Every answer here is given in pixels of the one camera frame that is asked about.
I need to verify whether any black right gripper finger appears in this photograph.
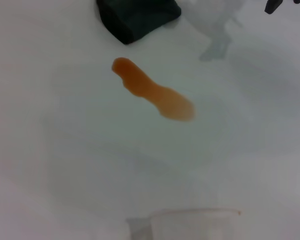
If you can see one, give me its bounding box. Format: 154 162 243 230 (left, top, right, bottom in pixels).
264 0 300 15

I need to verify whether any dark blue rag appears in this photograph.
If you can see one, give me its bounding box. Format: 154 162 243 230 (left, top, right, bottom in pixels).
96 0 182 46

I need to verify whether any white paper cup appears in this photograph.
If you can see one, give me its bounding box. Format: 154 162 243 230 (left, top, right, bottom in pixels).
126 207 242 240

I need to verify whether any brown water stain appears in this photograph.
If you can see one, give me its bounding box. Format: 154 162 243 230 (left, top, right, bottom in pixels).
111 56 196 123

